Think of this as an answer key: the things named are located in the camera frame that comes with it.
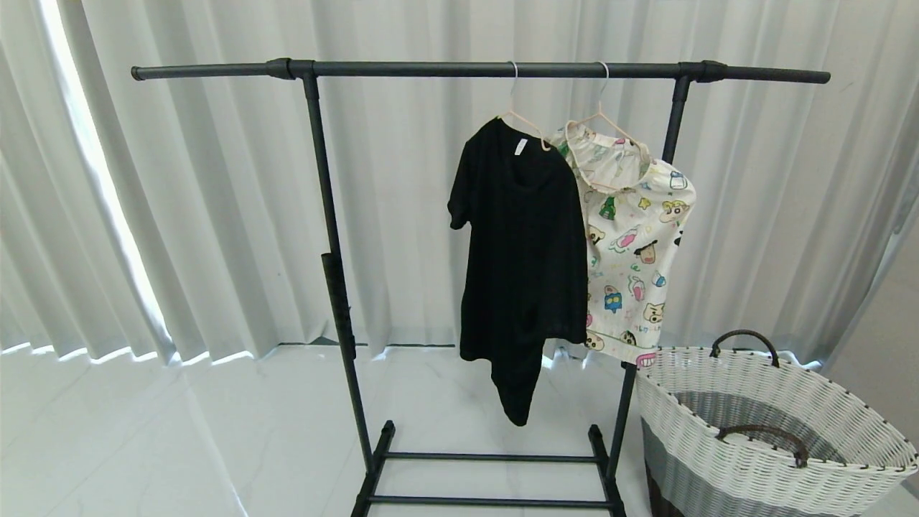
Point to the black short-sleeved shirt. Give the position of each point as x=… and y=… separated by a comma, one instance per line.
x=524, y=273

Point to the pink clothes hanger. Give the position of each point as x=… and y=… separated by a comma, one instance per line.
x=607, y=75
x=514, y=79

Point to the cream printed shirt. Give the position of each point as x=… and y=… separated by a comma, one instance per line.
x=639, y=287

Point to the black clothes rack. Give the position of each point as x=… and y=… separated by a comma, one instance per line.
x=402, y=70

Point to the white laundry basket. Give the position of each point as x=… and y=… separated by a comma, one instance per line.
x=790, y=402

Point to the white curtain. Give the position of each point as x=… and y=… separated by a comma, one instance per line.
x=215, y=179

